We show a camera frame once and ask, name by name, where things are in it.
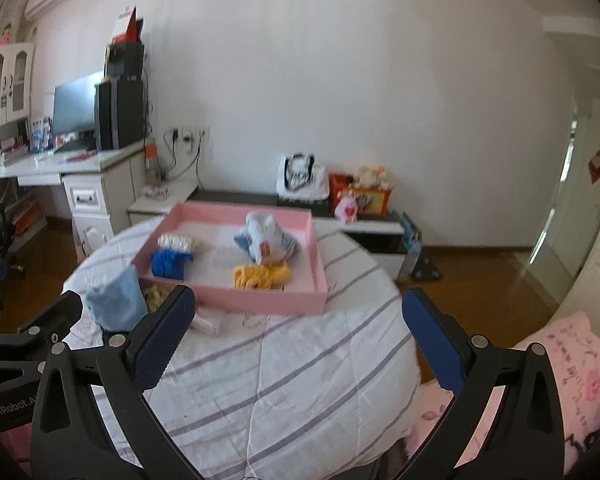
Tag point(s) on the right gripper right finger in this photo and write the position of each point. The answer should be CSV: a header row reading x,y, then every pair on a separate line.
x,y
504,420

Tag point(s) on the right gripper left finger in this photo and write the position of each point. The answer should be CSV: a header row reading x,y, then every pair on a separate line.
x,y
69,437

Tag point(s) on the light blue fluffy towel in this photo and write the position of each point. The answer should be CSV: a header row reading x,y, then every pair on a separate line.
x,y
118,306

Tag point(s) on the beige leopard scrunchie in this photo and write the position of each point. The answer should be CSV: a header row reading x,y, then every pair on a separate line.
x,y
155,295

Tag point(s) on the clear bag with pink band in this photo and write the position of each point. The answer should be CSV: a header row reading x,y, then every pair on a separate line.
x,y
215,322

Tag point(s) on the blue crochet knit item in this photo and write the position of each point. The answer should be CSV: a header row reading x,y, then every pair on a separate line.
x,y
170,264

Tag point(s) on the bag of cotton swabs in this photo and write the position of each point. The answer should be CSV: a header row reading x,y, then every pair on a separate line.
x,y
178,242

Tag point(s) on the yellow crochet knit item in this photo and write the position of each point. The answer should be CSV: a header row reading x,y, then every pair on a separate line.
x,y
261,276

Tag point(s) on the light blue printed baby hat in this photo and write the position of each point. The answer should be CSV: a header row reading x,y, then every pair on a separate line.
x,y
264,240

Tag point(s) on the black floor scale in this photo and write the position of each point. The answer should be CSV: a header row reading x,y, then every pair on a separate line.
x,y
424,270

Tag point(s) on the white desk with drawers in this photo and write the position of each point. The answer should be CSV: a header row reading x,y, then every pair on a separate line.
x,y
99,191

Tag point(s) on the round table striped quilt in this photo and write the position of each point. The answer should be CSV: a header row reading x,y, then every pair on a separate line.
x,y
270,397

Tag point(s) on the stack of books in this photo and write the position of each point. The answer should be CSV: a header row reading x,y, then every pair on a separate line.
x,y
11,150

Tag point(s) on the pink booklet on desk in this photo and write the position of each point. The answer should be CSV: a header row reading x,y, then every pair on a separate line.
x,y
82,157

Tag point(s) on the low black white tv bench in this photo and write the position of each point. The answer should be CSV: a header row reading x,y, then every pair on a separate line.
x,y
380,234

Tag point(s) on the floral pouch on side table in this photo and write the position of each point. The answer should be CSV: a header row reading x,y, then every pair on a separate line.
x,y
156,192

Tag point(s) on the blue white carton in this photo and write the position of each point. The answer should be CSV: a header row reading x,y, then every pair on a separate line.
x,y
41,138

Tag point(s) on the black keyboard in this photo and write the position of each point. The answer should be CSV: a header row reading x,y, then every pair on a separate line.
x,y
81,144

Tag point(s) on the orange capped bottle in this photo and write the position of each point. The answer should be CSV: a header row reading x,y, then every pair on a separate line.
x,y
152,166

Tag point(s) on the red cartoon storage box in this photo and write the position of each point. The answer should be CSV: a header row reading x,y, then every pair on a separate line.
x,y
371,202

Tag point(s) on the pink shallow tray box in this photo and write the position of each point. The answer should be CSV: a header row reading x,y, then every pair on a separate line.
x,y
210,275

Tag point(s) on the pink heart plush toy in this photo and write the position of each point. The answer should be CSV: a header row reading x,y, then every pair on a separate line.
x,y
346,210

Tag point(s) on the black computer monitor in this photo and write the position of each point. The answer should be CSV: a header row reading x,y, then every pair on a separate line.
x,y
74,104

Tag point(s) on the red door ornament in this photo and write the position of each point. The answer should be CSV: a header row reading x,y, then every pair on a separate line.
x,y
594,167

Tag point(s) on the black computer tower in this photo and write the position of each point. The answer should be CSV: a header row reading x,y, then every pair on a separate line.
x,y
119,113

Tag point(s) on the beige plush toy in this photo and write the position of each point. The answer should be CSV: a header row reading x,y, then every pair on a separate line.
x,y
371,177

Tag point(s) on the white glass door cabinet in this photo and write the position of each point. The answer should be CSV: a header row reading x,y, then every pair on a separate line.
x,y
15,81

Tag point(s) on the black box on tower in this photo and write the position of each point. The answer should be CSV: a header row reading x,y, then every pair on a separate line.
x,y
124,59

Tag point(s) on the small doll figurine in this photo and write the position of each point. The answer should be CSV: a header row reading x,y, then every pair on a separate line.
x,y
8,35

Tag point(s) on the red white paper bag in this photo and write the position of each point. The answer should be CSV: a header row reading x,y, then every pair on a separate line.
x,y
128,27

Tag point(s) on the wall power sockets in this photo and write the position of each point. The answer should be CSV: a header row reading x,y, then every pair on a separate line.
x,y
188,139

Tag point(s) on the white tote bag black handles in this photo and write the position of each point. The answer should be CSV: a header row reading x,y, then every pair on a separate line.
x,y
302,177

